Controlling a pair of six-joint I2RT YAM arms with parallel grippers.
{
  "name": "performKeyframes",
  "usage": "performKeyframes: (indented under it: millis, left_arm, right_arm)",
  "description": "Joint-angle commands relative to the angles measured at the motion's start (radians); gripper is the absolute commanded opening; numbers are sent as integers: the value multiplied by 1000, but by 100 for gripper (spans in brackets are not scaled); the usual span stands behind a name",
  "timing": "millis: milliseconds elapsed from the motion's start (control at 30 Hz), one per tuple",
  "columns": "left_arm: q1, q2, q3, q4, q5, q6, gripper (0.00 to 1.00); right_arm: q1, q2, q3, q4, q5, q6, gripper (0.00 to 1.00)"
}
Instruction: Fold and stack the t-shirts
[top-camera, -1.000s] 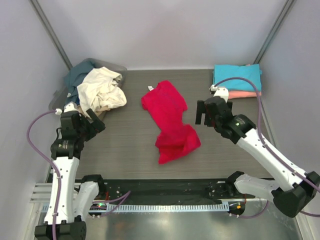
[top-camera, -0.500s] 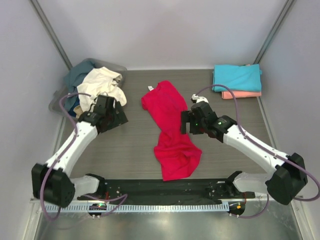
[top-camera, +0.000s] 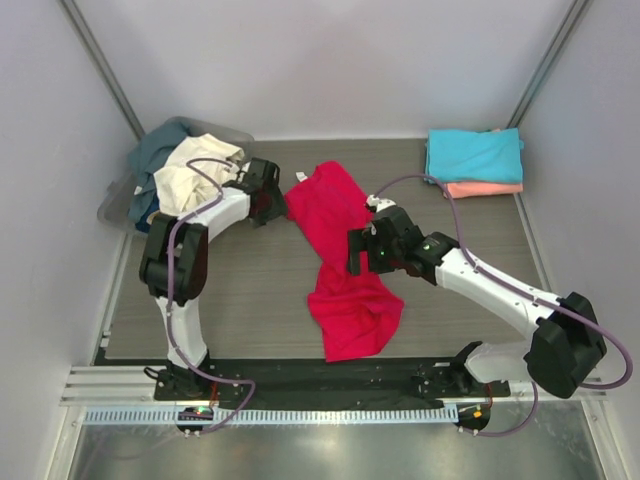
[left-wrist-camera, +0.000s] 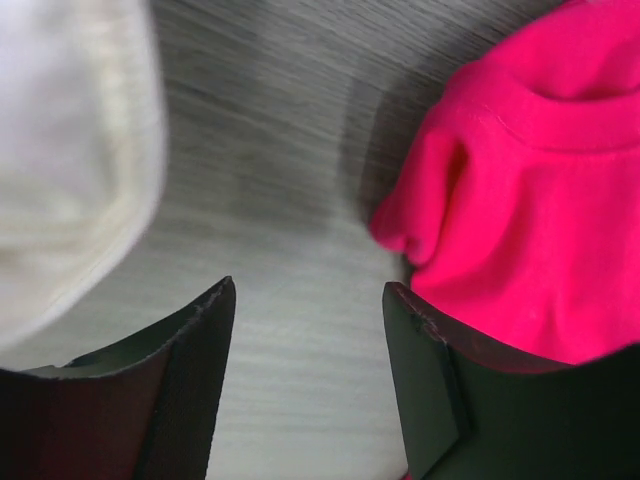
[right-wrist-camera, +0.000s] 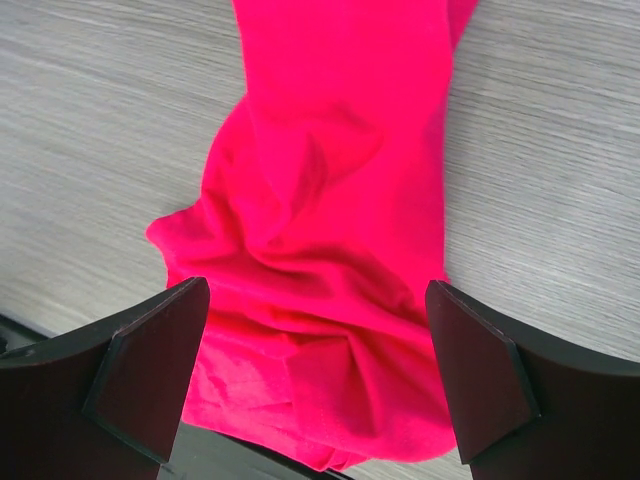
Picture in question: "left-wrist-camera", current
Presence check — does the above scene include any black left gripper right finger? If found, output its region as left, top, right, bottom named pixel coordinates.
left=382, top=282, right=639, bottom=479

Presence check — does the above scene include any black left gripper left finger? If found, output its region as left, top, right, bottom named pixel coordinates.
left=1, top=278, right=236, bottom=479

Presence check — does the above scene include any red pink t shirt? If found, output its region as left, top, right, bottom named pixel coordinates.
left=371, top=1, right=639, bottom=364

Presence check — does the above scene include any cream white t shirt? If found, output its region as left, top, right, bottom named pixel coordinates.
left=1, top=1, right=168, bottom=349

